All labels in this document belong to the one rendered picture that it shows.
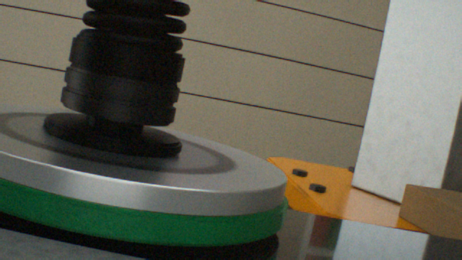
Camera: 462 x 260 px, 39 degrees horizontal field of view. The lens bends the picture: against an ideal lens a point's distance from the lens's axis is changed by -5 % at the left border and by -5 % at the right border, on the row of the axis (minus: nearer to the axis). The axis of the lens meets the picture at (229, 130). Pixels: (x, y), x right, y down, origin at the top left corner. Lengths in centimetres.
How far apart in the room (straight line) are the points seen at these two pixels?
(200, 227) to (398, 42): 87
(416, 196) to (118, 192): 72
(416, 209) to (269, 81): 572
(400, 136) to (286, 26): 558
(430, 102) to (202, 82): 547
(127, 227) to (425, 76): 85
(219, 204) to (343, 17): 658
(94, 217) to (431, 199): 70
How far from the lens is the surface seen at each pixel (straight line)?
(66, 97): 39
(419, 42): 113
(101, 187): 31
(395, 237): 46
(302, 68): 675
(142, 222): 31
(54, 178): 31
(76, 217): 31
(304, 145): 685
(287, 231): 41
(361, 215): 96
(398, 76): 115
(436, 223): 94
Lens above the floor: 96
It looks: 6 degrees down
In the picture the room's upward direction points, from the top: 12 degrees clockwise
